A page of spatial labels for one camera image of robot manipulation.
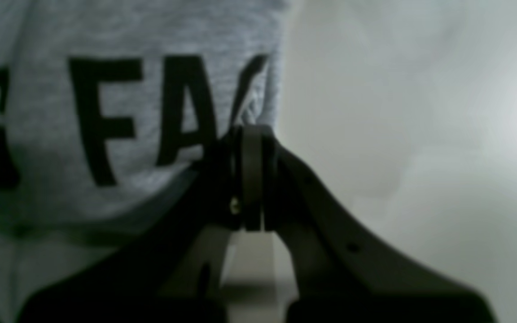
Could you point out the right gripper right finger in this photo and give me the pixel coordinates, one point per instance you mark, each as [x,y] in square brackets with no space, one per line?
[345,273]

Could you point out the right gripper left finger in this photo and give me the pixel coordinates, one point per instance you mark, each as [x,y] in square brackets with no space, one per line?
[171,273]

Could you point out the grey T-shirt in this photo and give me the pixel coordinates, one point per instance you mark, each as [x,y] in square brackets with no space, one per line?
[103,105]

